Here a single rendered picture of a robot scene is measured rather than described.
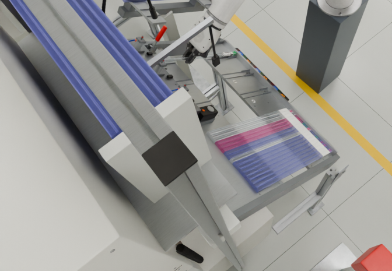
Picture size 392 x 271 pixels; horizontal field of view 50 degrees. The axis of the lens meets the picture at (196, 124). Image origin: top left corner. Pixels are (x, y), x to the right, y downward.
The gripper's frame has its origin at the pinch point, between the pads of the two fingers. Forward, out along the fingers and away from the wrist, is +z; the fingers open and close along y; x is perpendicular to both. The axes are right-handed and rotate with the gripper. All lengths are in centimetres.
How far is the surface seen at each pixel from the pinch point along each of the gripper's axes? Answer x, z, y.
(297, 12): 131, -22, -32
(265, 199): -21, 4, 60
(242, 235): 12, 38, 58
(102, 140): -60, 6, 29
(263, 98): 22.3, -2.4, 25.0
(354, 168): 105, 15, 62
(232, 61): 25.0, -2.9, 3.4
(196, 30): -35.6, -20.7, 18.2
